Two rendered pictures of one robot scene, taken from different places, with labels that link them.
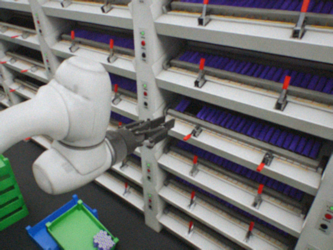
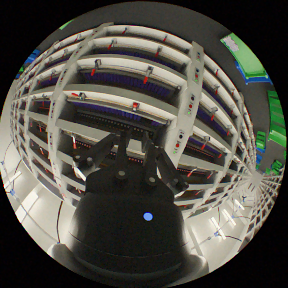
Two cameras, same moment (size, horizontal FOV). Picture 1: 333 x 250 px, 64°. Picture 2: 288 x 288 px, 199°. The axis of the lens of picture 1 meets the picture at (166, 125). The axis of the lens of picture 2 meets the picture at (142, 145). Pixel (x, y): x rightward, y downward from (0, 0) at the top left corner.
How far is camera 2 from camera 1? 0.74 m
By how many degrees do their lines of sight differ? 53
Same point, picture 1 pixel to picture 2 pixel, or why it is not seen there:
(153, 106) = (174, 133)
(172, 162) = (171, 77)
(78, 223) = (248, 65)
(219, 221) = (135, 42)
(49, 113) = not seen: outside the picture
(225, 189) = (120, 62)
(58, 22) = (212, 177)
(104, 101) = not seen: hidden behind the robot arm
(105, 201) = (229, 70)
